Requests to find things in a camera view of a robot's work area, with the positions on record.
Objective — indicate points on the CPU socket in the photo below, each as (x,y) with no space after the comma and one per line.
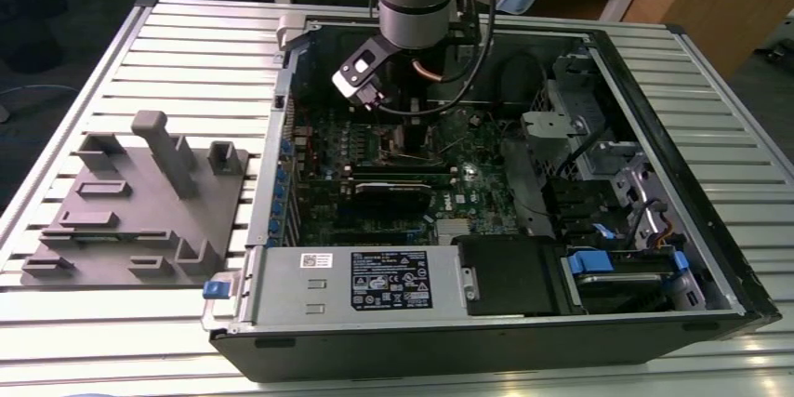
(389,141)

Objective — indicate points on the green RAM stick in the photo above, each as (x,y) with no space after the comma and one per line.
(403,176)

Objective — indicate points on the green motherboard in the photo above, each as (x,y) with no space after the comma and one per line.
(489,183)

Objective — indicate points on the black graphics card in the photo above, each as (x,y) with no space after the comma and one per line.
(396,199)

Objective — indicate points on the silver chipset heat sink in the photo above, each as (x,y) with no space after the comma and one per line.
(453,231)

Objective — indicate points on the hard disk in blue carrier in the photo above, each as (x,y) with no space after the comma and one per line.
(588,261)

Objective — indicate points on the silver power supply unit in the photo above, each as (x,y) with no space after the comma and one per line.
(291,290)

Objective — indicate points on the blue plastic latch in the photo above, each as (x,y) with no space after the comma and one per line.
(216,290)

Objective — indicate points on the grey parts rack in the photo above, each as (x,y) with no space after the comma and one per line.
(143,229)

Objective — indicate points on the black PC case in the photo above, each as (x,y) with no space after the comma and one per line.
(433,360)

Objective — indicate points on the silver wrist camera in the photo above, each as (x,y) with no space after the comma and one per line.
(359,67)

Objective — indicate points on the silver metal drive bracket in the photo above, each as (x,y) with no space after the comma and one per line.
(546,129)

